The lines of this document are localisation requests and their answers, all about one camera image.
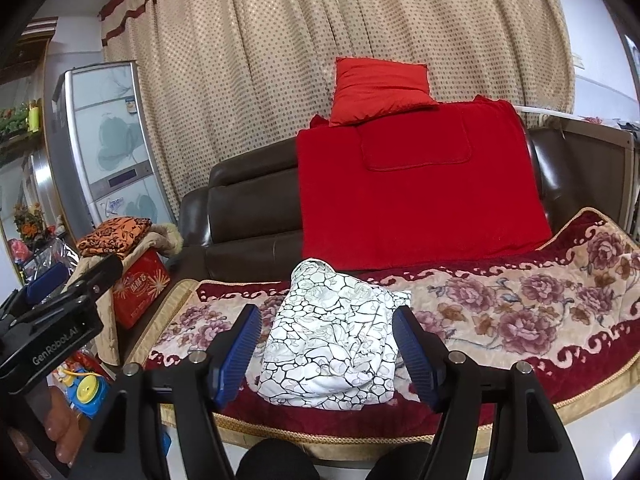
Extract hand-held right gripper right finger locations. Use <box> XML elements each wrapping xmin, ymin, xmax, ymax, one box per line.
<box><xmin>391</xmin><ymin>305</ymin><xmax>586</xmax><ymax>480</ymax></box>

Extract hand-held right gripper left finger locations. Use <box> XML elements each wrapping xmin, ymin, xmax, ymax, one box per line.
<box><xmin>67</xmin><ymin>304</ymin><xmax>263</xmax><ymax>480</ymax></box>

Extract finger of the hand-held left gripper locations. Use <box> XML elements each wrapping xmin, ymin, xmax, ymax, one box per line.
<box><xmin>62</xmin><ymin>254</ymin><xmax>124</xmax><ymax>303</ymax></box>
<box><xmin>0</xmin><ymin>262</ymin><xmax>68</xmax><ymax>323</ymax></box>

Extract white black-patterned coat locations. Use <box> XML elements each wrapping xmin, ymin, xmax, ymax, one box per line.
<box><xmin>256</xmin><ymin>258</ymin><xmax>413</xmax><ymax>411</ymax></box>

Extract person's left hand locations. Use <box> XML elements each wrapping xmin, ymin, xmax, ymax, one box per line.
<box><xmin>42</xmin><ymin>392</ymin><xmax>85</xmax><ymax>463</ymax></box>

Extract silver foil wrap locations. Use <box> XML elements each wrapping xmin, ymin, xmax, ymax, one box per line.
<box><xmin>30</xmin><ymin>237</ymin><xmax>81</xmax><ymax>281</ymax></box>

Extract orange black patterned cloth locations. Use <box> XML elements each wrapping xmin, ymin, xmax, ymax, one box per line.
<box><xmin>76</xmin><ymin>216</ymin><xmax>153</xmax><ymax>258</ymax></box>

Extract red printed box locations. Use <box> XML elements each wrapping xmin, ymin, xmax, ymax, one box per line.
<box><xmin>111</xmin><ymin>249</ymin><xmax>171</xmax><ymax>330</ymax></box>

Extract beige quilted jacket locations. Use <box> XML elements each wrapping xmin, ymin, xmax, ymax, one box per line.
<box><xmin>65</xmin><ymin>224</ymin><xmax>183</xmax><ymax>367</ymax></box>

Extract orange artificial flowers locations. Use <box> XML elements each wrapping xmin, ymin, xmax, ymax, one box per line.
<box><xmin>12</xmin><ymin>202</ymin><xmax>53</xmax><ymax>241</ymax></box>

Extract yellow blue toy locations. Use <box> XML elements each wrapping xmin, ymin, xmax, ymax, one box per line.
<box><xmin>55</xmin><ymin>367</ymin><xmax>111</xmax><ymax>418</ymax></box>

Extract floral plush blanket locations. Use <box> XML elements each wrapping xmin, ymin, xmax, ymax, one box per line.
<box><xmin>125</xmin><ymin>207</ymin><xmax>640</xmax><ymax>446</ymax></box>

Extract person's right leg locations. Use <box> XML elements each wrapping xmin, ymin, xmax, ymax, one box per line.
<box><xmin>365</xmin><ymin>442</ymin><xmax>437</xmax><ymax>480</ymax></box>

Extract person's leg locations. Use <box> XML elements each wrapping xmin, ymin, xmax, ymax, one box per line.
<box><xmin>365</xmin><ymin>442</ymin><xmax>437</xmax><ymax>480</ymax></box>
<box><xmin>235</xmin><ymin>437</ymin><xmax>321</xmax><ymax>480</ymax></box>

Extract person's left leg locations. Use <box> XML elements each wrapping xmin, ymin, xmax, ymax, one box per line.
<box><xmin>235</xmin><ymin>437</ymin><xmax>321</xmax><ymax>480</ymax></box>

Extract silver floral refrigerator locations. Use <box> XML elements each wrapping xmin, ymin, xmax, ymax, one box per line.
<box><xmin>44</xmin><ymin>60</ymin><xmax>176</xmax><ymax>233</ymax></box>

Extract red throw blanket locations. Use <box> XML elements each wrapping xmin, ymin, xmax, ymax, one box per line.
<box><xmin>295</xmin><ymin>96</ymin><xmax>553</xmax><ymax>273</ymax></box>

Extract brown leather sofa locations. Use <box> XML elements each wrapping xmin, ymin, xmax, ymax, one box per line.
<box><xmin>177</xmin><ymin>125</ymin><xmax>586</xmax><ymax>283</ymax></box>

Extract green artificial plant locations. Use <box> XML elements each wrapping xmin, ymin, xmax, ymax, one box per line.
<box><xmin>0</xmin><ymin>105</ymin><xmax>30</xmax><ymax>136</ymax></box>

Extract dark wooden furniture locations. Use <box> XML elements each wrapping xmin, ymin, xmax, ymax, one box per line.
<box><xmin>542</xmin><ymin>115</ymin><xmax>640</xmax><ymax>241</ymax></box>

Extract beige dotted curtain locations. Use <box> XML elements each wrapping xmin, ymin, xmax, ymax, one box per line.
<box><xmin>100</xmin><ymin>0</ymin><xmax>576</xmax><ymax>221</ymax></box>

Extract red pillow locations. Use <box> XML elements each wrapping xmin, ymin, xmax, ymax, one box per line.
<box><xmin>328</xmin><ymin>57</ymin><xmax>441</xmax><ymax>127</ymax></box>

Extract white rail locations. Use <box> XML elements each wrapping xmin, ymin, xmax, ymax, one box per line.
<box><xmin>515</xmin><ymin>105</ymin><xmax>631</xmax><ymax>133</ymax></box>

